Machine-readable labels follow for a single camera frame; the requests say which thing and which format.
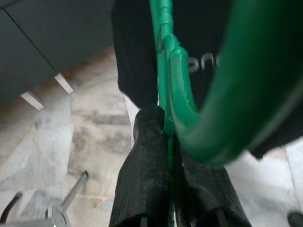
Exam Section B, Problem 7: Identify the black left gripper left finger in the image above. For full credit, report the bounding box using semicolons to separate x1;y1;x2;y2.
108;105;171;227

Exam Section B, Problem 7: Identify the black T-shirt forenax print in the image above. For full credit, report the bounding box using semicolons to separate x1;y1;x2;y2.
111;0;303;159

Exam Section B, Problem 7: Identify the green plastic hanger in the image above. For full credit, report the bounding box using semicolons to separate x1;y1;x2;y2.
149;0;303;227

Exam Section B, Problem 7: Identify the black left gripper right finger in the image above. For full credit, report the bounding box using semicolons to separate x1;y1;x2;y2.
175;153;253;227

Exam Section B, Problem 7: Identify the black low TV cabinet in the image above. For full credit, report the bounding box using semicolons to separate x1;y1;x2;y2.
0;0;114;111

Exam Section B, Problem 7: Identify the steel clothes rack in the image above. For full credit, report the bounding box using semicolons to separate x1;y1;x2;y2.
0;170;89;227

